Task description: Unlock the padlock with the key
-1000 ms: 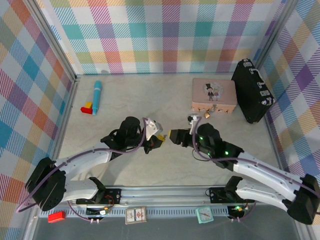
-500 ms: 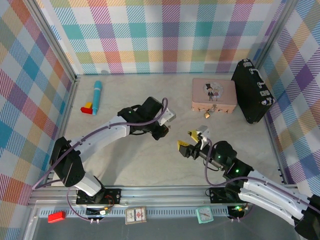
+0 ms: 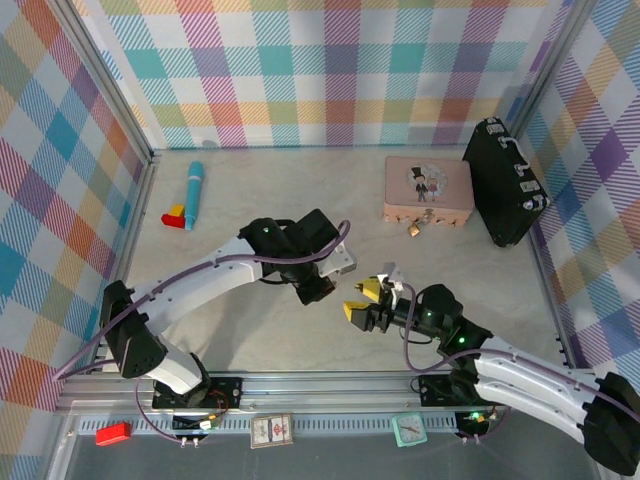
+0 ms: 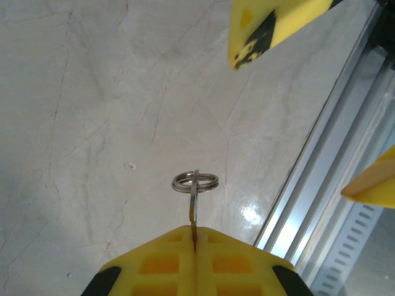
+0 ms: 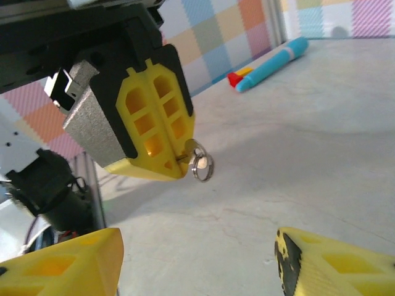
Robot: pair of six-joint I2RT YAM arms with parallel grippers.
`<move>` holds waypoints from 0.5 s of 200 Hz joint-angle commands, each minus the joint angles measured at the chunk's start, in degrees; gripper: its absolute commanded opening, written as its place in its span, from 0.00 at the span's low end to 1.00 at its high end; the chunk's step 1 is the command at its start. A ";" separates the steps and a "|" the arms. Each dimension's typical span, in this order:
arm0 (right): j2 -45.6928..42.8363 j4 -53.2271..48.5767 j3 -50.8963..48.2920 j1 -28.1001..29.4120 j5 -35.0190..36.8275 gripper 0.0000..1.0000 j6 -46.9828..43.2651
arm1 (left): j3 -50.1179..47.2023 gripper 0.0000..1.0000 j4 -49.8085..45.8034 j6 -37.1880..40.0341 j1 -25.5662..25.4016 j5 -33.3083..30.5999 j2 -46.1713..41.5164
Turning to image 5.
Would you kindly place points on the yellow toy block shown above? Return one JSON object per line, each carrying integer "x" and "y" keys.
{"x": 245, "y": 71}

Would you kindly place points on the red toy block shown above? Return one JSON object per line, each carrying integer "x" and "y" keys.
{"x": 234, "y": 79}

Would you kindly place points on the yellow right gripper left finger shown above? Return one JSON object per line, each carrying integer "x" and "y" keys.
{"x": 92, "y": 265}

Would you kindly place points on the aluminium frame post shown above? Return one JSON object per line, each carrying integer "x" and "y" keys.
{"x": 277, "y": 21}
{"x": 99, "y": 200}

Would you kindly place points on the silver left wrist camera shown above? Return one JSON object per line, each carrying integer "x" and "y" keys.
{"x": 51, "y": 86}

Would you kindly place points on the blue marker pen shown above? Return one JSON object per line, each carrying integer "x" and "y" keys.
{"x": 271, "y": 66}

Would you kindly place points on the small brass key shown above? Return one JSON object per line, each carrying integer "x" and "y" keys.
{"x": 192, "y": 147}

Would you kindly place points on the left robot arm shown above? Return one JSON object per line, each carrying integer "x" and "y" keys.
{"x": 46, "y": 182}

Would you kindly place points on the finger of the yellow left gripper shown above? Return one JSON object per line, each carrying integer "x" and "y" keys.
{"x": 102, "y": 129}
{"x": 182, "y": 92}

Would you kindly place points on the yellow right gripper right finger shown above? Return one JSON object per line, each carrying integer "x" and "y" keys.
{"x": 339, "y": 277}

